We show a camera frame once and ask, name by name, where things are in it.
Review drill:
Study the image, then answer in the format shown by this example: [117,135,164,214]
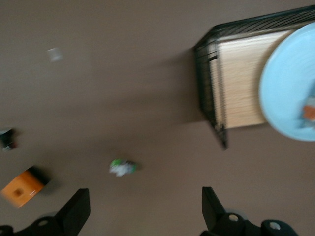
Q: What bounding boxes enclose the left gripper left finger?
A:
[14,188,91,236]

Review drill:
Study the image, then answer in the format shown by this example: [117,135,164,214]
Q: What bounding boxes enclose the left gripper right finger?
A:
[200,186,261,236]

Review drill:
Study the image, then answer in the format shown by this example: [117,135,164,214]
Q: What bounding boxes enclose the red push button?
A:
[299,94,315,130]

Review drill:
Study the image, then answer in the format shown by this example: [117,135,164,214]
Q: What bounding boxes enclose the light blue plate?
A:
[259,21,315,143]

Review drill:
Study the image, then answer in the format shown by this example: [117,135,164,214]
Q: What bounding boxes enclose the green and white push button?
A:
[109,158,140,178]

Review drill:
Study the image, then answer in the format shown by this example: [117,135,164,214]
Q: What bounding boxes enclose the black button with white cap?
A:
[0,127,18,152]

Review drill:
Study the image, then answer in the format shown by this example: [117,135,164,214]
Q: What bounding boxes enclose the orange box with black base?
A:
[0,166,53,209]

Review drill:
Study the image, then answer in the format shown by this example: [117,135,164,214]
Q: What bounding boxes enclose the wooden board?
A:
[210,29,300,130]

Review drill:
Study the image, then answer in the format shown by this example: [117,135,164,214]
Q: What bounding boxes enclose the black wire basket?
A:
[192,4,315,151]

